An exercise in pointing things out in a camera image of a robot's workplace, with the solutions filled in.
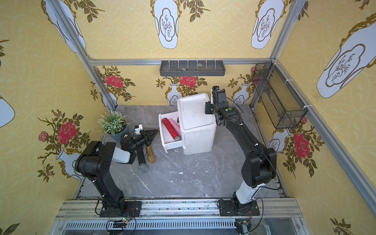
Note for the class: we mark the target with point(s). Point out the white plastic drawer cabinet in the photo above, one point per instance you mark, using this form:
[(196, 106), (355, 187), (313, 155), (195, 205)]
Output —
[(197, 128)]

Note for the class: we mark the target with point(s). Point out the black microphone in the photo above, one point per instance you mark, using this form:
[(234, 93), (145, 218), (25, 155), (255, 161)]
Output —
[(141, 159)]

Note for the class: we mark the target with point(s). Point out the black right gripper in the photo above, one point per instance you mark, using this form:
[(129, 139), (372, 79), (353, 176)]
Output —
[(210, 107)]

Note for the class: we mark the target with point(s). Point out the grey wall shelf tray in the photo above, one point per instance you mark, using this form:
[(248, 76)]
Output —
[(192, 67)]

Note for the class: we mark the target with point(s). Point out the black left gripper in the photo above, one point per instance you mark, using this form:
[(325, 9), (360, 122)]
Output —
[(146, 137)]

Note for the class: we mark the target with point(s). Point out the green potted plant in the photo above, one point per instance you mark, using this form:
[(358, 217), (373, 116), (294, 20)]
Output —
[(114, 124)]

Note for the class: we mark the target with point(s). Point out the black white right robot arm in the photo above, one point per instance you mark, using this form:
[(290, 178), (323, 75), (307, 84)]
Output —
[(260, 163)]

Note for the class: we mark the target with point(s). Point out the red glitter microphone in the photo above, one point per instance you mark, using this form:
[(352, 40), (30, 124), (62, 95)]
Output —
[(171, 130)]

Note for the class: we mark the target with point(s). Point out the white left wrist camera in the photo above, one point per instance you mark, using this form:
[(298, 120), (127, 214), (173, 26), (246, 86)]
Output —
[(137, 129)]

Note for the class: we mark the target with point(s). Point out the black wire mesh basket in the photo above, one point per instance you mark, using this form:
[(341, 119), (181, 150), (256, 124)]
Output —
[(283, 106)]

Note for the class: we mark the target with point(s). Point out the aluminium front rail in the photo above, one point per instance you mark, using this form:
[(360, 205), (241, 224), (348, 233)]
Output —
[(197, 213)]

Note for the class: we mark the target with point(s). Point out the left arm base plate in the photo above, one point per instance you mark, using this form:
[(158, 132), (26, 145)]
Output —
[(124, 209)]

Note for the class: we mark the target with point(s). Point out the wooden rolling pin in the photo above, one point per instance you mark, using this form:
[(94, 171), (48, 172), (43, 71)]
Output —
[(150, 155)]

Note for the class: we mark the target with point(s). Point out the pink microphone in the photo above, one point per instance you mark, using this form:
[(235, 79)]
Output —
[(176, 126)]

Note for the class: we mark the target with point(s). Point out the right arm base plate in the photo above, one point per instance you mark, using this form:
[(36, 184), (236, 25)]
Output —
[(234, 208)]

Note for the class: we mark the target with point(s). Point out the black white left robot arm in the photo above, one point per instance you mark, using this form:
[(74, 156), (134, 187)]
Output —
[(94, 164)]

